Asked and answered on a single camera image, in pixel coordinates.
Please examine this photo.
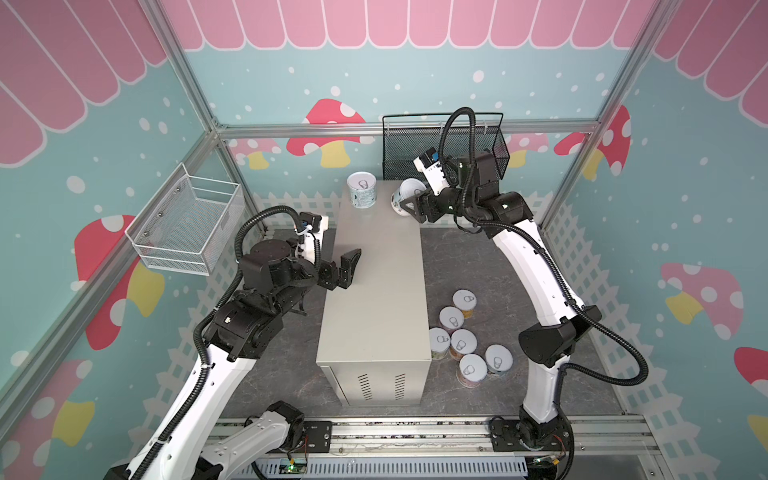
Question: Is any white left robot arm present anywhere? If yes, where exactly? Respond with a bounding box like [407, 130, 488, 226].
[106, 205, 362, 479]

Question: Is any black mesh wall basket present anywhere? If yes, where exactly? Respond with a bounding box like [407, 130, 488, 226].
[381, 112, 511, 182]

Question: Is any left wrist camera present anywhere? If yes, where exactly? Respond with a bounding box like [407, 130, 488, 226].
[296, 212, 329, 264]

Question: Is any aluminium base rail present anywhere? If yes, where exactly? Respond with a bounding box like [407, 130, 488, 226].
[235, 414, 672, 479]

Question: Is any white wire wall basket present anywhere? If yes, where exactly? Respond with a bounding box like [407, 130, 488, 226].
[125, 164, 245, 276]

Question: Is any pink label food can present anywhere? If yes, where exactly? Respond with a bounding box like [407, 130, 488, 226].
[457, 354, 488, 388]

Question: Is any green label food can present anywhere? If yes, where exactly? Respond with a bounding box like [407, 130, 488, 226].
[429, 327, 451, 361]

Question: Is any yellow label food can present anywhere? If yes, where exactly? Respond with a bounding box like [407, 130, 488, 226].
[452, 289, 478, 319]

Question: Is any red label food can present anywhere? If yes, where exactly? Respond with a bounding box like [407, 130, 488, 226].
[449, 329, 478, 361]

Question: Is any teal label food can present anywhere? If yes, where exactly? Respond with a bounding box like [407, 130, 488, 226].
[346, 171, 377, 209]

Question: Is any teal label floor can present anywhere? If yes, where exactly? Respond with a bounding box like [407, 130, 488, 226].
[484, 344, 514, 376]

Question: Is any grey metal counter cabinet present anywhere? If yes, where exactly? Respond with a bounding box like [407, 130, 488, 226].
[316, 181, 432, 407]

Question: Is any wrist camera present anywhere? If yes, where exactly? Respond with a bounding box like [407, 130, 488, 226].
[296, 212, 329, 264]
[413, 148, 450, 195]

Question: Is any teal brown label can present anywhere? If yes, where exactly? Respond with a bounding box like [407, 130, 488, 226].
[391, 178, 427, 217]

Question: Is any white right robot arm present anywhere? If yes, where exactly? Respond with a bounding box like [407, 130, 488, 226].
[405, 107, 650, 451]

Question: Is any white lid can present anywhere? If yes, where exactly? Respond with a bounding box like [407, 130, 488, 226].
[438, 306, 465, 334]

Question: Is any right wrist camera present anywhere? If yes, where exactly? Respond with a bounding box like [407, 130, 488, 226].
[413, 148, 450, 195]

